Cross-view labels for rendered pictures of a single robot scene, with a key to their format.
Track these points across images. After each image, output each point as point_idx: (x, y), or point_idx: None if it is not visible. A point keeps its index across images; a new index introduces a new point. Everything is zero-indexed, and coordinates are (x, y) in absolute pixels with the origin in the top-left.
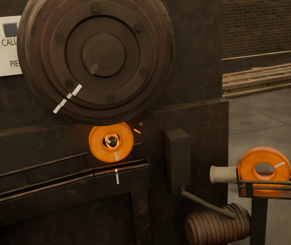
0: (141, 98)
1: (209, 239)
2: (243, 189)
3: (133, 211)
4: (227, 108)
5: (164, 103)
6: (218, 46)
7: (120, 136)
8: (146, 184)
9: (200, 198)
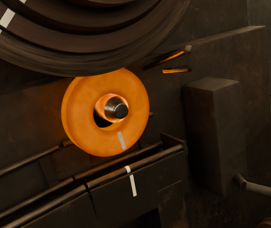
0: (166, 7)
1: None
2: None
3: None
4: (265, 39)
5: (171, 41)
6: None
7: (125, 98)
8: (183, 187)
9: None
